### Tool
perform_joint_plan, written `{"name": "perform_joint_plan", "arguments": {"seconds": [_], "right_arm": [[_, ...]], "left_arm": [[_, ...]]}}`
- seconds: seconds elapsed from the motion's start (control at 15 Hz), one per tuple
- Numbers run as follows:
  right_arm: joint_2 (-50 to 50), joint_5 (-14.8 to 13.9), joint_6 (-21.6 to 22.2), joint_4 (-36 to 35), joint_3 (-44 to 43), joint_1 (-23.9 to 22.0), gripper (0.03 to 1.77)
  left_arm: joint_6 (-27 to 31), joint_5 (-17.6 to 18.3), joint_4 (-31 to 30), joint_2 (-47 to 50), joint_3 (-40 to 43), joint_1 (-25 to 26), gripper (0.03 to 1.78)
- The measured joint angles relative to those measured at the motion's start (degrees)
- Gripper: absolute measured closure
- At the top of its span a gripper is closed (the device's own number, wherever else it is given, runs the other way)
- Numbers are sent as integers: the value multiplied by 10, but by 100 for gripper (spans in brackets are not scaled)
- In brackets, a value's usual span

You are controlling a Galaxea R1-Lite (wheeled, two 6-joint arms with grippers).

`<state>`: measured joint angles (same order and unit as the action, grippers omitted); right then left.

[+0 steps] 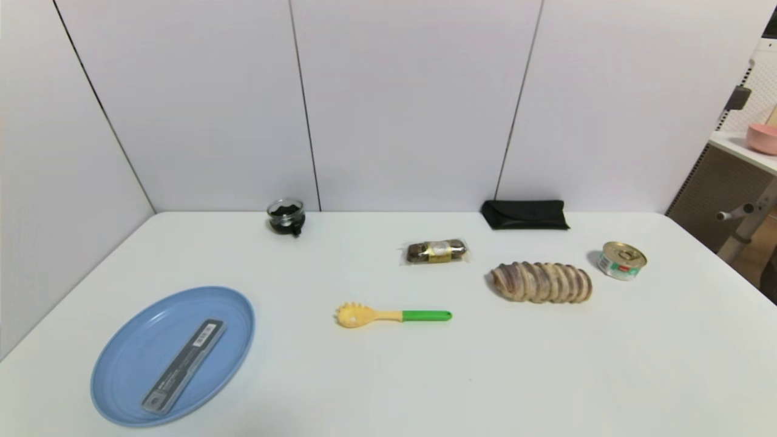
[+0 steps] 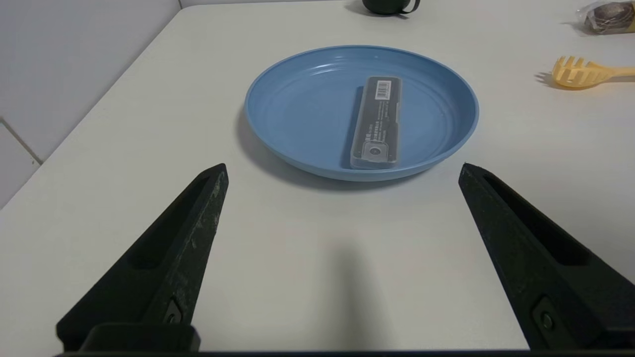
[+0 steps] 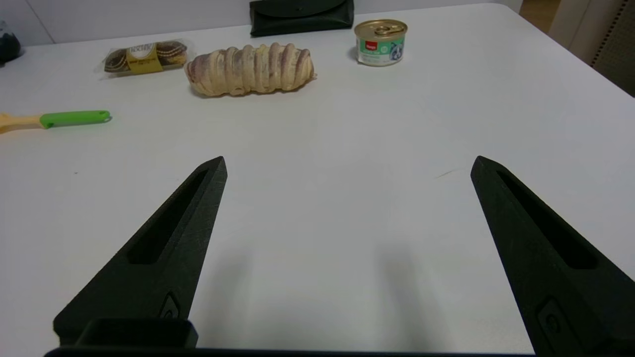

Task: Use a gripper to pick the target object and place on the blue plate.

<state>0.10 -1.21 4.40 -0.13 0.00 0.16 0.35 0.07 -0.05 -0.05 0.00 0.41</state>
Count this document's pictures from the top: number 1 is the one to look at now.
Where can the grey plastic pencil case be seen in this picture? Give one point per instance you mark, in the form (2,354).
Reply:
(182,367)

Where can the blue plate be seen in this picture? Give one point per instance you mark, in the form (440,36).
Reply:
(133,352)

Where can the wrapped chocolate snack pack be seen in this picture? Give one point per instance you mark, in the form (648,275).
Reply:
(437,251)

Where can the small glass jar black contents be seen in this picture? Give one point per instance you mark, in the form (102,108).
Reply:
(285,218)

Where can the black fabric pouch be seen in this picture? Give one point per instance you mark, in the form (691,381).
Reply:
(525,215)

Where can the sliced bread loaf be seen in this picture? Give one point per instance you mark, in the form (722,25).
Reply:
(540,282)

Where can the tin can gold lid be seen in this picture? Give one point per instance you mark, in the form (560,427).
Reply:
(620,264)

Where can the brown perforated panel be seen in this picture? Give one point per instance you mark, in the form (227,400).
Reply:
(710,194)

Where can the white side table top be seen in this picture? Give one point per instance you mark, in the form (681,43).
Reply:
(734,145)

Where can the grey table leg with crank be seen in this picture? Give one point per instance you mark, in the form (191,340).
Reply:
(743,237)

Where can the black device on pegboard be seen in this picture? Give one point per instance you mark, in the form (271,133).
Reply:
(739,97)

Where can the pink bowl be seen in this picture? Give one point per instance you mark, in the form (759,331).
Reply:
(763,139)

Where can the white pegboard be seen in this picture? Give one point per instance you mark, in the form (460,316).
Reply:
(762,91)

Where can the black screen corner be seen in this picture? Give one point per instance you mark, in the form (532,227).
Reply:
(772,24)

